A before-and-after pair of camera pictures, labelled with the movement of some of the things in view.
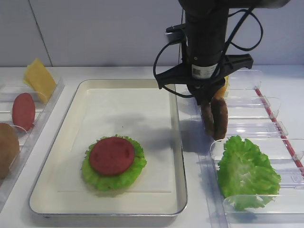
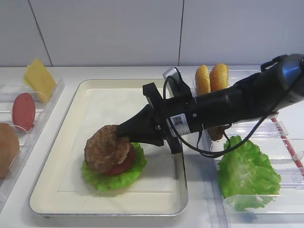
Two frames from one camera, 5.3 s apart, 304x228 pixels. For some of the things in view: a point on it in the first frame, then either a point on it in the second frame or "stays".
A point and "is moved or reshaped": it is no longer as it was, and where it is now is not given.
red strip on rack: [280, 130] stays
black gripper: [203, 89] → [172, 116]
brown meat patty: [208, 118] is moved or reshaped
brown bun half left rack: [9, 148] stays
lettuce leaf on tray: [117, 181] stays
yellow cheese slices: [38, 77] stays
